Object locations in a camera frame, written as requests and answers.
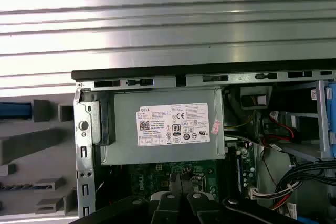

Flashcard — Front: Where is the black open PC case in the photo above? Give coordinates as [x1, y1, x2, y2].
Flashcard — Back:
[71, 62, 336, 224]

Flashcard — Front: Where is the black RAM slot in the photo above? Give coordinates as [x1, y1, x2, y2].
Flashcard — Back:
[232, 142, 243, 198]
[227, 142, 234, 198]

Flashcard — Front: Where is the RAM stick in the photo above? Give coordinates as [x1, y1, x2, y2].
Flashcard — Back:
[0, 184, 53, 191]

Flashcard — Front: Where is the hard disk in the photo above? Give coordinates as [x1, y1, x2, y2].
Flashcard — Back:
[0, 102, 32, 120]

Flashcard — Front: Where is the blue drive latch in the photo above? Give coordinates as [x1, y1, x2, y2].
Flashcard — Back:
[324, 79, 336, 156]

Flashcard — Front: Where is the CPU socket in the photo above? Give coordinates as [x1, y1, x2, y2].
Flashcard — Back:
[167, 171, 212, 196]

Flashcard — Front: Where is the green motherboard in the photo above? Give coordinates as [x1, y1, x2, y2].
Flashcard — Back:
[103, 140, 260, 209]

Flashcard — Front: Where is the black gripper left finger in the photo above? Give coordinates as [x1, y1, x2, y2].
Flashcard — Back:
[69, 173, 184, 224]

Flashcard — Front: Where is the red data wire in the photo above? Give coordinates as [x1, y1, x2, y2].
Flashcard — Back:
[278, 125, 295, 145]

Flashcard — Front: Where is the grey parts rack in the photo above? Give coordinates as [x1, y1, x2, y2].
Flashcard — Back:
[0, 98, 79, 218]

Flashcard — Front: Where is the silver optical drive cage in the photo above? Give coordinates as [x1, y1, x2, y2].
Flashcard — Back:
[285, 78, 336, 163]

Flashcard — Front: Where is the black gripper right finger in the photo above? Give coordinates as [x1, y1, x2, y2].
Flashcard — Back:
[183, 173, 299, 224]

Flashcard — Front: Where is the grey power supply unit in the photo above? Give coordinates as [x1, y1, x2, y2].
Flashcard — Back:
[100, 87, 226, 167]

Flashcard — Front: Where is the black wire bundle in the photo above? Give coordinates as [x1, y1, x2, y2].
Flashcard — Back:
[272, 159, 336, 210]

